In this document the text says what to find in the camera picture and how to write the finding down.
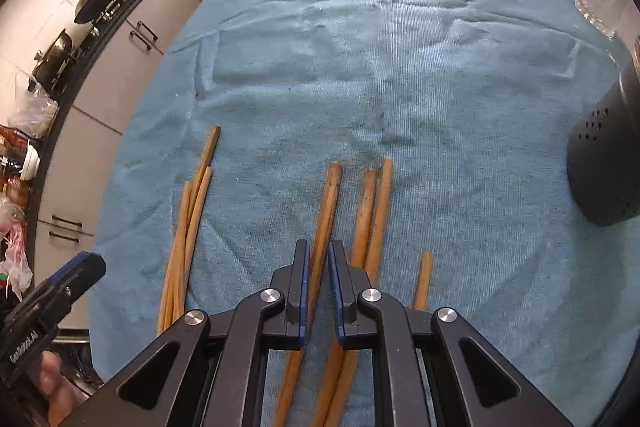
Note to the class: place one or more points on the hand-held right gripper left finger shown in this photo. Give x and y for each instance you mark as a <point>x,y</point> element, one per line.
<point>303,287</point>

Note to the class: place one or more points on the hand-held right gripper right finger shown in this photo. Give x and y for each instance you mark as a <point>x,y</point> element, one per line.
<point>336,292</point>

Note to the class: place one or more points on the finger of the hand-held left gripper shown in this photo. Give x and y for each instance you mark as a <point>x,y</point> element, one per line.
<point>85,269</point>

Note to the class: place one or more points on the black perforated utensil holder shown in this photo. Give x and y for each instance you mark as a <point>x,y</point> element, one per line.
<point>605,157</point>

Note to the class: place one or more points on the person's left hand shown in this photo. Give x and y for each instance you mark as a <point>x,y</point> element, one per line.
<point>57,392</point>

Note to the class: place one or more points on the white bowl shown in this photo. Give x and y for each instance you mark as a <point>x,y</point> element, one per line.
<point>30,159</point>

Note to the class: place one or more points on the clear plastic bag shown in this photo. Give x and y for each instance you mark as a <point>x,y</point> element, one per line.
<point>35,112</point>

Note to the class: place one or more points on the blue towel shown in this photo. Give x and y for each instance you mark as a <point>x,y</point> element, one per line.
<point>375,82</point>

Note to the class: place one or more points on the metal cooking pot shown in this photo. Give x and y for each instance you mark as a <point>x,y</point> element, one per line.
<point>52,57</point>

